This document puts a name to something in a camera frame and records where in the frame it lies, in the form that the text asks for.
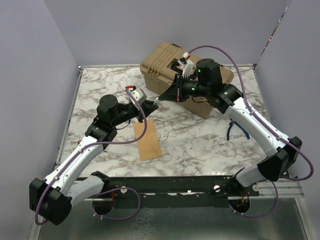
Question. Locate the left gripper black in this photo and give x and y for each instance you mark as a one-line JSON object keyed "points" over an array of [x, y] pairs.
{"points": [[148, 107]]}

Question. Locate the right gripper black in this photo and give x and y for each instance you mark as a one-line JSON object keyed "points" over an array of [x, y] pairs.
{"points": [[175, 92]]}

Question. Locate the brown paper envelope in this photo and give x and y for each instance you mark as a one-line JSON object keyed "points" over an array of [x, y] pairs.
{"points": [[148, 146]]}

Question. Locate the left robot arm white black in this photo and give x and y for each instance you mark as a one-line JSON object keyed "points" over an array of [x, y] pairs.
{"points": [[53, 197]]}

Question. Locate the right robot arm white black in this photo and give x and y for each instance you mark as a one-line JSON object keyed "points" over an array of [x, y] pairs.
{"points": [[280, 149]]}

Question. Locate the tan plastic tool case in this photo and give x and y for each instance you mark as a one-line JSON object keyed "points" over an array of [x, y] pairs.
{"points": [[159, 70]]}

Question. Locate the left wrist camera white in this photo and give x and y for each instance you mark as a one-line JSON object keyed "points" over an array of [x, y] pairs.
{"points": [[136, 95]]}

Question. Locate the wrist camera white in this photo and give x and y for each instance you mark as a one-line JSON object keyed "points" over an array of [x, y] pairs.
{"points": [[136, 95], [186, 64]]}

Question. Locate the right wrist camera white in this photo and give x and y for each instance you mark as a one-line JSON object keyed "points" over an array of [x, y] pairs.
{"points": [[186, 64]]}

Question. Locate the black mounting base rail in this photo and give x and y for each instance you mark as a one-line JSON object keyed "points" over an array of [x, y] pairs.
{"points": [[172, 192]]}

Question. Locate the aluminium frame rail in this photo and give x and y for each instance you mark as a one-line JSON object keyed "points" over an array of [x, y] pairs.
{"points": [[286, 189]]}

